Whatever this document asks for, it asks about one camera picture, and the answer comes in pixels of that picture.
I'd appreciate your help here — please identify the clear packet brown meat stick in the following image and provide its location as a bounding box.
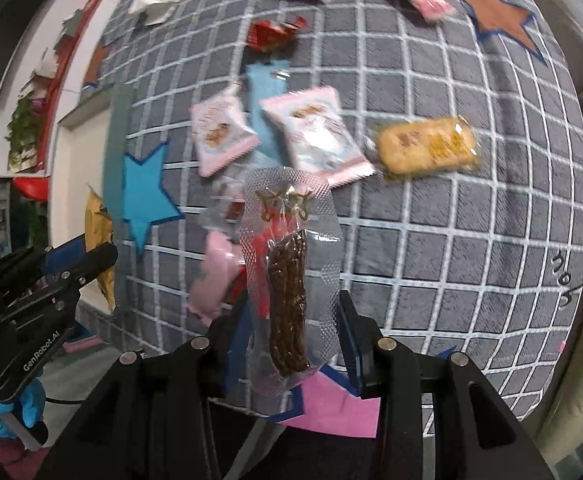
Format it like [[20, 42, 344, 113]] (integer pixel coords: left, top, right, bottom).
[[244, 167, 345, 396]]

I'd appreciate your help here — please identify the red candy packet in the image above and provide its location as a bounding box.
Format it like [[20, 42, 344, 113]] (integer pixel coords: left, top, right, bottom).
[[237, 191, 274, 322]]

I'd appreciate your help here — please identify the blue gloved hand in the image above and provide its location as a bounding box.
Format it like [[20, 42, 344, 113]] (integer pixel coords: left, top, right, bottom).
[[0, 378, 45, 439]]

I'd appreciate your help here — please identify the white red shelf unit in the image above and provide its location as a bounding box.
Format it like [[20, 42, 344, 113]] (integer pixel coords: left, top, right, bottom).
[[0, 0, 143, 311]]

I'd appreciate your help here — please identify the pink soft packet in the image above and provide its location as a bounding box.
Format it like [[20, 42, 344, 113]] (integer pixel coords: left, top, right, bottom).
[[188, 231, 245, 327]]

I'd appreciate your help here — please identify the small pink white snack packet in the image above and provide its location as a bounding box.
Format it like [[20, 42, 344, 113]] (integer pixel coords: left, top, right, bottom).
[[191, 82, 260, 178]]

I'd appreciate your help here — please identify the light blue snack packet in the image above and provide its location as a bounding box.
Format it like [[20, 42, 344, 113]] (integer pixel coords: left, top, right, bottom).
[[246, 60, 290, 166]]

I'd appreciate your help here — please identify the large pink white snack packet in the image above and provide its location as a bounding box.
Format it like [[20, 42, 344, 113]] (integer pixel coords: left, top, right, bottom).
[[268, 86, 375, 188]]

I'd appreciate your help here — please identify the red crinkled snack packet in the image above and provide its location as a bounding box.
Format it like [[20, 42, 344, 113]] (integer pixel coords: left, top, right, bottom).
[[246, 15, 308, 53]]

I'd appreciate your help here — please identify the golden biscuit clear packet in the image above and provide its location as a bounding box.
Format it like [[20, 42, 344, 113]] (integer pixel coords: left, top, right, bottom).
[[369, 116, 480, 180]]

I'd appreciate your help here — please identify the grey grid patterned cloth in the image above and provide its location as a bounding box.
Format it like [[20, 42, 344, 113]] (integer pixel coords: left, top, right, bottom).
[[73, 0, 583, 438]]

